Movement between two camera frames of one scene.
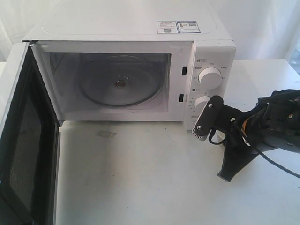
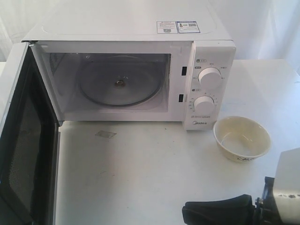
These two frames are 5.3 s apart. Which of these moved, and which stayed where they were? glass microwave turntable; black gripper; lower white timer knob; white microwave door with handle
Moved: black gripper
Stayed: white microwave door with handle; glass microwave turntable; lower white timer knob
